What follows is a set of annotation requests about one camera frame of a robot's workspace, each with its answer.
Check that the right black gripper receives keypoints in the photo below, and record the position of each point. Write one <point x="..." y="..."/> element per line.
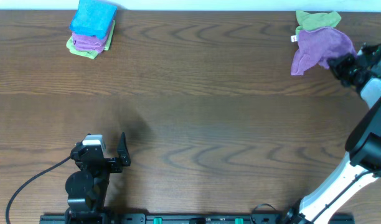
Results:
<point x="346" y="66"/>

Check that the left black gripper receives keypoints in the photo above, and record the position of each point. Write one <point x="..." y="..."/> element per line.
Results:
<point x="106" y="162"/>

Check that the purple microfibre cloth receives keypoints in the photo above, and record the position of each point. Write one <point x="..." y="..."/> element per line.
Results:
<point x="318" y="46"/>

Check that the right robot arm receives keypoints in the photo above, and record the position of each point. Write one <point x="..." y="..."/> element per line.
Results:
<point x="361" y="164"/>

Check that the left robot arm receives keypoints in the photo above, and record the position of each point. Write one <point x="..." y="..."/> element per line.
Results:
<point x="87" y="188"/>

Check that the crumpled green cloth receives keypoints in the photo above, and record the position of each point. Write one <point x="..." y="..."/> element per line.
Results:
<point x="312" y="21"/>

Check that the folded purple cloth in stack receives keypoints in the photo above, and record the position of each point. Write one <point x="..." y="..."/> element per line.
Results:
<point x="88" y="43"/>

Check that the folded green cloth in stack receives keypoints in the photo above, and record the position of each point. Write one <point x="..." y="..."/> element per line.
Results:
<point x="84" y="52"/>

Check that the folded blue cloth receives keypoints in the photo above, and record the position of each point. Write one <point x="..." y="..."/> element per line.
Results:
<point x="93" y="18"/>

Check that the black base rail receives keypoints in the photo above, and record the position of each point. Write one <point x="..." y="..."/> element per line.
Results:
<point x="139" y="218"/>

